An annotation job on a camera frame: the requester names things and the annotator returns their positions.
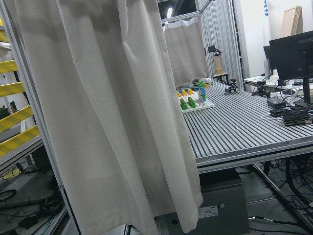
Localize black electronics box stack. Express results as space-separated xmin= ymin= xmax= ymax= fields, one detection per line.
xmin=267 ymin=97 xmax=312 ymax=126

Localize white tray coloured blocks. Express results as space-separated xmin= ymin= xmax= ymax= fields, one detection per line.
xmin=176 ymin=81 xmax=215 ymax=113

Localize white curtain far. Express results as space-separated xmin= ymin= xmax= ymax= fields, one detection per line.
xmin=163 ymin=17 xmax=209 ymax=85

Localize white curtain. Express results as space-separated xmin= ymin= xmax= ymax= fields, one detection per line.
xmin=4 ymin=0 xmax=202 ymax=235
xmin=163 ymin=17 xmax=209 ymax=85

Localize aluminium slotted table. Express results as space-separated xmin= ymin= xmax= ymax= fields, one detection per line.
xmin=183 ymin=82 xmax=313 ymax=172

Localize black computer monitor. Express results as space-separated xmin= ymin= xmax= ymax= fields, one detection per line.
xmin=269 ymin=31 xmax=313 ymax=108

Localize yellow striped stair rail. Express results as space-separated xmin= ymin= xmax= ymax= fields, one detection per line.
xmin=0 ymin=60 xmax=40 ymax=156

